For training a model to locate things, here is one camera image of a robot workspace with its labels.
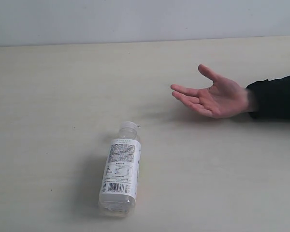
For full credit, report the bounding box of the black sleeved forearm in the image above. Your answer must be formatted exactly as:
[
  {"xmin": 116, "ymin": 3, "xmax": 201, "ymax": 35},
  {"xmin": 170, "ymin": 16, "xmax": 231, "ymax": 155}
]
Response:
[{"xmin": 246, "ymin": 76, "xmax": 290, "ymax": 120}]

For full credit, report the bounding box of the clear bottle white text label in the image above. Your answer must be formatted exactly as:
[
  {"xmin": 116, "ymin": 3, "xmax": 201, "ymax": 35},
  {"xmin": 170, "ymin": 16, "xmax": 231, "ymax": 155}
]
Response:
[{"xmin": 98, "ymin": 121, "xmax": 141, "ymax": 217}]

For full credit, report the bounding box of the person's open hand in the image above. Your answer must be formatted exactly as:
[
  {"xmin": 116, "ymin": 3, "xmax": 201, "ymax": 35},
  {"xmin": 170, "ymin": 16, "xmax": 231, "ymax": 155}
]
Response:
[{"xmin": 171, "ymin": 64, "xmax": 258, "ymax": 119}]

